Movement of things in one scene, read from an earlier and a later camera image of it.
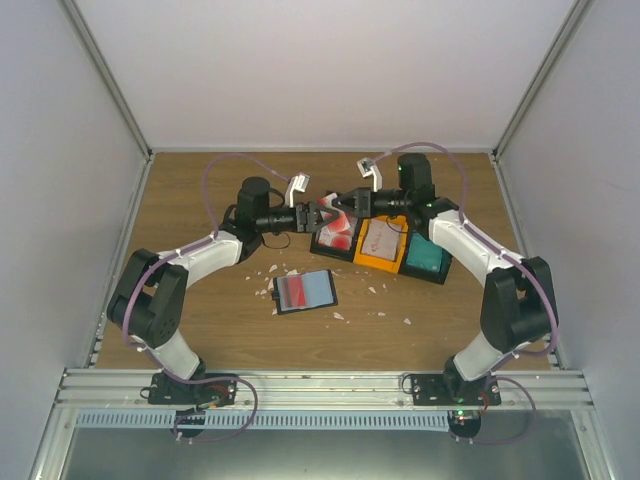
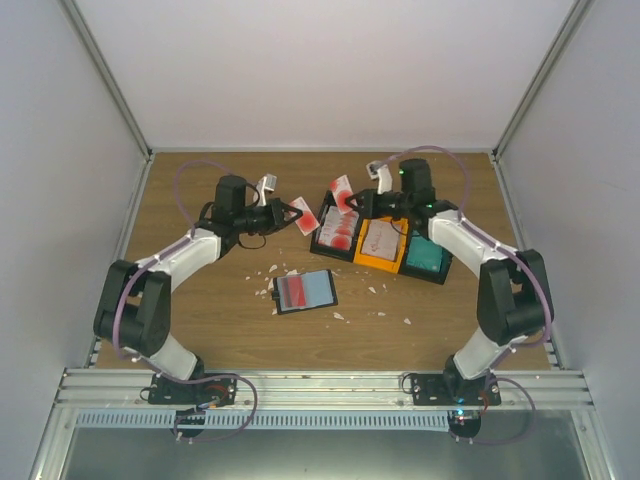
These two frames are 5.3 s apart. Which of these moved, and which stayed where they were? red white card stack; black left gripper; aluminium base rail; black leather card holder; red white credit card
Moved: black left gripper
Stayed: red white credit card; black leather card holder; aluminium base rail; red white card stack
